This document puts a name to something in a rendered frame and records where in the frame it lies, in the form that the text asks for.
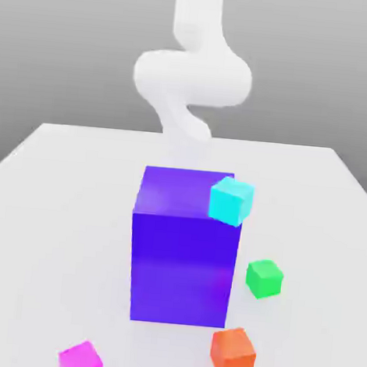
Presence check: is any small cyan cube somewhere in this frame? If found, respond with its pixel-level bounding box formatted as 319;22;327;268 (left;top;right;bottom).
207;174;257;230

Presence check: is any small green cube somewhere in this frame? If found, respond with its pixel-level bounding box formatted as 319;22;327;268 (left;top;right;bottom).
244;257;286;302

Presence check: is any small orange cube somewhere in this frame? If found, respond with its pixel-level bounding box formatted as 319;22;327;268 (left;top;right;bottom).
208;324;260;367

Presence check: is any small magenta cube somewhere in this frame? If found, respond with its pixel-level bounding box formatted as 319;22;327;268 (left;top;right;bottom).
56;337;107;367

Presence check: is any large purple box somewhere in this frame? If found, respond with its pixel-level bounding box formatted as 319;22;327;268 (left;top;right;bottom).
122;164;247;330

